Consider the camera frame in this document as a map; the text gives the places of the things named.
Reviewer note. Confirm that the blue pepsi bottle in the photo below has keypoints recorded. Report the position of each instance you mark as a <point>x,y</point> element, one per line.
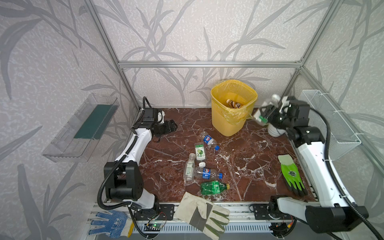
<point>209,141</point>
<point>208,174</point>

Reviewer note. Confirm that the green label slim bottle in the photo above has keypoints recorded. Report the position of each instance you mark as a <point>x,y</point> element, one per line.
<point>189,170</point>

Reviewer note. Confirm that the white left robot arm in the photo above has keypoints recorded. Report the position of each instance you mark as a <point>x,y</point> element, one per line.
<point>123,184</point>

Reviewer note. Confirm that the clear plastic wall shelf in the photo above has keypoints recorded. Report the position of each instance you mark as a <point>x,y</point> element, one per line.
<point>64,148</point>

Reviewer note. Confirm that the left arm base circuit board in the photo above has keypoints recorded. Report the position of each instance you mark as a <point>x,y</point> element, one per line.
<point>154,227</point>

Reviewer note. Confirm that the square lime label bottle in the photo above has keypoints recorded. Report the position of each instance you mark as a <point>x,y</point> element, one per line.
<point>200,152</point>

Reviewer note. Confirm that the yellow ribbed waste bin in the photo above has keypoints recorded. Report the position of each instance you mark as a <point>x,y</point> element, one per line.
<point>226,120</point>

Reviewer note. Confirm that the white wire mesh basket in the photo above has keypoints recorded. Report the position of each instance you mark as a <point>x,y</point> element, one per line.
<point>343,138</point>

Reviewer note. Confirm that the potted artificial flower plant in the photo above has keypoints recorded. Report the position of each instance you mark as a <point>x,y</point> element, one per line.
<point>275,132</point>

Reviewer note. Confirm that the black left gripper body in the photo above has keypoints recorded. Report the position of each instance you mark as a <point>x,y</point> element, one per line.
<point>165,127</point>

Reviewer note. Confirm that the blue dotted knit glove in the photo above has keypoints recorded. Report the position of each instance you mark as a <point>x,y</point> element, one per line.
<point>112,223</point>

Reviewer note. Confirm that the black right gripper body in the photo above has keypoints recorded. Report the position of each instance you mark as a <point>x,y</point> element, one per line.
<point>272,115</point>

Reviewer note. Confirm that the green rubber garden glove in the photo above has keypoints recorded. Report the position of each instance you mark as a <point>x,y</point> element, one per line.
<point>292,176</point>

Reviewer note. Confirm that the right arm base wiring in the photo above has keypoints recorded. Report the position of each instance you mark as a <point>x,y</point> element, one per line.
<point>280,228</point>

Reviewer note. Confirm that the green sprite bottle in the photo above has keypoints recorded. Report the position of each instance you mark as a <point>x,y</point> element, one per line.
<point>213,188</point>

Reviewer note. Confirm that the dark green shelf mat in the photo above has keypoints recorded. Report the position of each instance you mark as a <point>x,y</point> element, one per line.
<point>97,122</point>

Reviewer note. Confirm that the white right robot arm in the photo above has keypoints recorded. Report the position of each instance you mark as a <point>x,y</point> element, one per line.
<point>310,131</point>

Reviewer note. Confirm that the beige leather work glove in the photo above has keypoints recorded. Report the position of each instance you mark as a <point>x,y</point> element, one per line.
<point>204,215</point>

